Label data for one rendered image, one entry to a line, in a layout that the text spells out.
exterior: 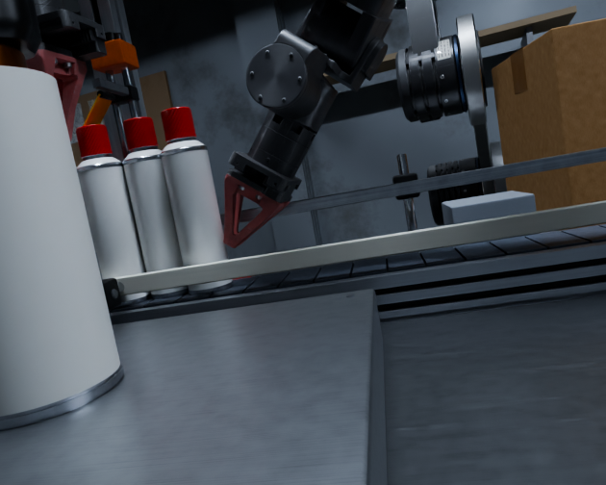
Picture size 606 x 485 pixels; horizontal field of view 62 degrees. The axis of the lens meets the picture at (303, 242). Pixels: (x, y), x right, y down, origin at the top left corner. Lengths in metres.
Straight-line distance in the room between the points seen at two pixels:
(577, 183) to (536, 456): 0.52
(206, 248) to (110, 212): 0.12
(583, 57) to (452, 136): 2.65
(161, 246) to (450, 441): 0.39
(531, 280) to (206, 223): 0.33
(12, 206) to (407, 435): 0.25
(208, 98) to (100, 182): 3.36
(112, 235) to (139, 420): 0.35
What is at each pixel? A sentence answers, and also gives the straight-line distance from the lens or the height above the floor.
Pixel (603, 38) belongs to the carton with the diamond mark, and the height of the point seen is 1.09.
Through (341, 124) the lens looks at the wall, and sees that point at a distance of 3.53.
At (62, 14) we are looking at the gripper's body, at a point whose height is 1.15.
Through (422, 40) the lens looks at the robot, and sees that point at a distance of 1.01.
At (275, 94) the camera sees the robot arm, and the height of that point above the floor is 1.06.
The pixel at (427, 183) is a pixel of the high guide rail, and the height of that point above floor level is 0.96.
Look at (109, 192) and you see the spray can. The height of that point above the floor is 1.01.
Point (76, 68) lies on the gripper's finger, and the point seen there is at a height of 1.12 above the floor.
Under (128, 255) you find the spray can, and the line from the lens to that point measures 0.60.
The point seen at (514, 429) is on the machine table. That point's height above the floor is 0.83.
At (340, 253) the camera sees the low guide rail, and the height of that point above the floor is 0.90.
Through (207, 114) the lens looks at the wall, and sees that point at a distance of 3.94.
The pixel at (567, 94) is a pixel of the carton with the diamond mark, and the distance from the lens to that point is 0.76.
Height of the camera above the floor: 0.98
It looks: 6 degrees down
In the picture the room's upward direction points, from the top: 10 degrees counter-clockwise
